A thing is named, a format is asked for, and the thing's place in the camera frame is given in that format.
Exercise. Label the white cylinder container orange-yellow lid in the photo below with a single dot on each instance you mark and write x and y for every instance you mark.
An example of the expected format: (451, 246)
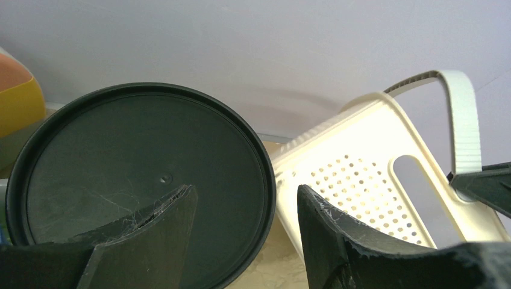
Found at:
(22, 107)

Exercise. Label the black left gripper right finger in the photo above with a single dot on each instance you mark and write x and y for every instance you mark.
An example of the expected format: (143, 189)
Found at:
(340, 251)

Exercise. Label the dark navy cylindrical bin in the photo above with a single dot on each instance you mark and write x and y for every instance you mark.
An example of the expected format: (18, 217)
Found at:
(111, 152)

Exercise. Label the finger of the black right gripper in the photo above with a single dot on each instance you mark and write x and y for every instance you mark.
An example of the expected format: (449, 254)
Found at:
(491, 186)

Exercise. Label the cream plastic laundry basket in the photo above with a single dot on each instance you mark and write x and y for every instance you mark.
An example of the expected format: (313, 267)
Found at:
(349, 160)

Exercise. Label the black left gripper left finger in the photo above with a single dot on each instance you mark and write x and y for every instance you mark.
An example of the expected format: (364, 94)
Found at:
(145, 249)

